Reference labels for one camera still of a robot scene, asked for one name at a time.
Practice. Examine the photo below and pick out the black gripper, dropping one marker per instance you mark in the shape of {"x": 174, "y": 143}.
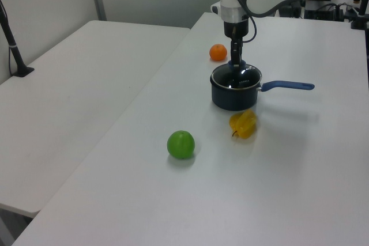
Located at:
{"x": 236, "y": 29}

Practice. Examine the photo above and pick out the glass lid with blue knob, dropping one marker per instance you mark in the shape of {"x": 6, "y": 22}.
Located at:
{"x": 245, "y": 77}

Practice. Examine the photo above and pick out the orange mandarin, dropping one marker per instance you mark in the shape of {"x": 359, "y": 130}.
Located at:
{"x": 218, "y": 52}

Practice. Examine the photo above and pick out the yellow starfruit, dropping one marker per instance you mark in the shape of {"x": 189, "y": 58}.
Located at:
{"x": 243, "y": 125}

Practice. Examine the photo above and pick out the black electronics box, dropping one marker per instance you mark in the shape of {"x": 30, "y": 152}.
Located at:
{"x": 323, "y": 12}

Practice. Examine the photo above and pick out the green apple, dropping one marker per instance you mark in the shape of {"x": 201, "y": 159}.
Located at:
{"x": 180, "y": 144}

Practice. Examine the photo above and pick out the black clamp stand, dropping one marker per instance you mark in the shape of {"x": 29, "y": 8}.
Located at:
{"x": 359, "y": 17}

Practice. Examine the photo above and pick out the black pole with flat base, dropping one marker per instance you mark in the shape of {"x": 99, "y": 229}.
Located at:
{"x": 13, "y": 47}

